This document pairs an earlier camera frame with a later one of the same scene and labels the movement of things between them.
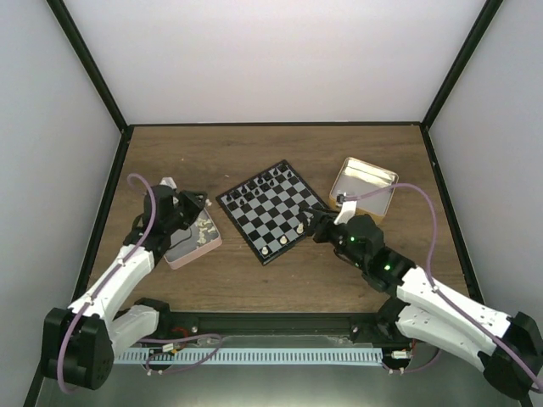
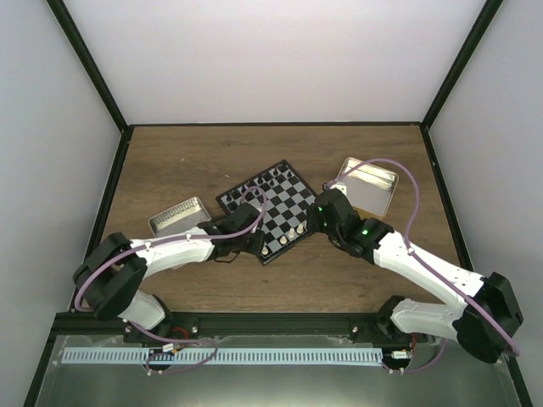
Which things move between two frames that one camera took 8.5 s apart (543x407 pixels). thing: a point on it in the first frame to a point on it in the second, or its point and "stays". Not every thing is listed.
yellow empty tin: x=355 y=177 stays
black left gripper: x=194 y=203 to x=257 y=247
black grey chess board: x=265 y=209 stays
